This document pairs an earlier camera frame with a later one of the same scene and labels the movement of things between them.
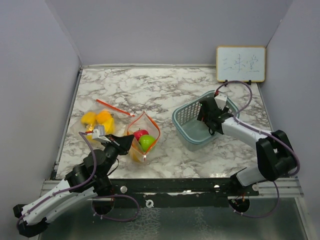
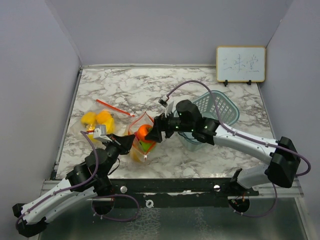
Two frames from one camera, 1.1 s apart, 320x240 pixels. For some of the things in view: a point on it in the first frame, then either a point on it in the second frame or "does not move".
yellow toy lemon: (106, 118) does not move
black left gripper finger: (124, 142) does not move
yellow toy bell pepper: (89, 118) does not move
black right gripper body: (202, 117) to (175, 124)
